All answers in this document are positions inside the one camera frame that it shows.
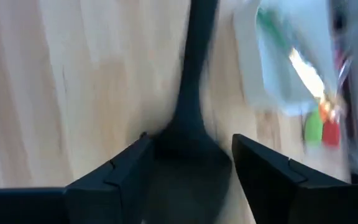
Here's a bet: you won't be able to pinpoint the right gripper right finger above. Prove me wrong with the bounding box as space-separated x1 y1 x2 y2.
232 134 358 224

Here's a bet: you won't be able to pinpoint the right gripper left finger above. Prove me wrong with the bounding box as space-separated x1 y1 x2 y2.
0 133 154 224

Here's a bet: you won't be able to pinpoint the lime green spatula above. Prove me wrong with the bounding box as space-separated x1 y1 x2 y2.
303 110 323 146

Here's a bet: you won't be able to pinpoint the red silicone spatula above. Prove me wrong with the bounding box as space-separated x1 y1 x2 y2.
323 119 341 147

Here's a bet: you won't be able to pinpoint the orange silicone spatula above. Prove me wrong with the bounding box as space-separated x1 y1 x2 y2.
318 101 331 121

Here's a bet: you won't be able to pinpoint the black solid spoon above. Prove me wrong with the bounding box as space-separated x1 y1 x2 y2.
141 0 233 224

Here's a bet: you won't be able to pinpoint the white plastic bin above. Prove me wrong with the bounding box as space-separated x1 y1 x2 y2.
233 0 340 118

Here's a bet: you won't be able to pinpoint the black aluminium table frame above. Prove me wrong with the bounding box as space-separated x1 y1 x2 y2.
342 58 358 184

